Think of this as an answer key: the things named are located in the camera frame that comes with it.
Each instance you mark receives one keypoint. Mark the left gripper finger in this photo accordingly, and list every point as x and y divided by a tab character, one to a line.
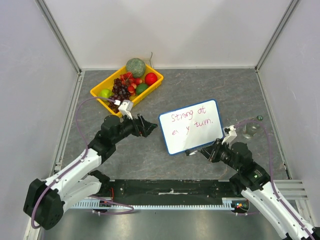
146	131
148	125

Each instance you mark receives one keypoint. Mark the blue framed whiteboard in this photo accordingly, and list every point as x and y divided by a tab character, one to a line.
191	126

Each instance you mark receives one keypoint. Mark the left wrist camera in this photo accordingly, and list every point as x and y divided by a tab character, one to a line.
125	107

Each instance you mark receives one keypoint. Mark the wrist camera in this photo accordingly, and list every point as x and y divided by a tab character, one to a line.
125	107
229	134

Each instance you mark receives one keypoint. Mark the purple grape bunch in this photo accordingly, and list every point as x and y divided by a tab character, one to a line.
120	91

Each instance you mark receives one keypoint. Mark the glass soda bottle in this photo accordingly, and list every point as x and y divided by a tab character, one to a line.
253	127

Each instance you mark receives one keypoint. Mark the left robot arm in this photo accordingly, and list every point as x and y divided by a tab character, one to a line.
47	200

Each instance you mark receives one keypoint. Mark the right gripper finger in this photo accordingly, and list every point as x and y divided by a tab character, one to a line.
211	147
207	153

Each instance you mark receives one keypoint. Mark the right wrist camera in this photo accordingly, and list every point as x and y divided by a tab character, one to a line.
229	134

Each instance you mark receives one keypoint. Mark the dark green lime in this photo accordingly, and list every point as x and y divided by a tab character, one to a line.
141	88

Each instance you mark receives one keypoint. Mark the yellow plastic tray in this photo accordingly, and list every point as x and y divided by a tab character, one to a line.
108	83

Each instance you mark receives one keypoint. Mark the light blue cable duct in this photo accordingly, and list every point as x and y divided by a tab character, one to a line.
95	204

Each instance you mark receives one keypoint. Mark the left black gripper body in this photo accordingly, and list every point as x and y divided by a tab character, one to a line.
137	130

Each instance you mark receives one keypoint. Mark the red fruit cluster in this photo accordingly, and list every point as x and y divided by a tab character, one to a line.
131	82

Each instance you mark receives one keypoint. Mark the green melon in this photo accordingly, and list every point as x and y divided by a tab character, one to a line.
136	66

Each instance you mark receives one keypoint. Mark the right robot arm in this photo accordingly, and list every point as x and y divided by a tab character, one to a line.
254	183

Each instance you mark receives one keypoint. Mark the light green apple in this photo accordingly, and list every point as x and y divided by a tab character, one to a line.
105	94

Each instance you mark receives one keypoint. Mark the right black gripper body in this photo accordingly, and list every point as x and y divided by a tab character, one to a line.
214	152

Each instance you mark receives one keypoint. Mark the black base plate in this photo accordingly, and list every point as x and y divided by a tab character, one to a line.
168	192

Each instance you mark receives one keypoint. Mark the red apple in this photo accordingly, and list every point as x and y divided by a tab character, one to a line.
150	78

